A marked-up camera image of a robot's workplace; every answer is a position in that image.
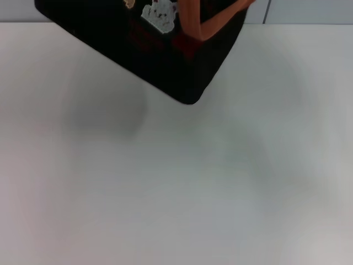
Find black food bag orange straps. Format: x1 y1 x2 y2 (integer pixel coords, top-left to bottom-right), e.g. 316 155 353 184
34 0 256 106

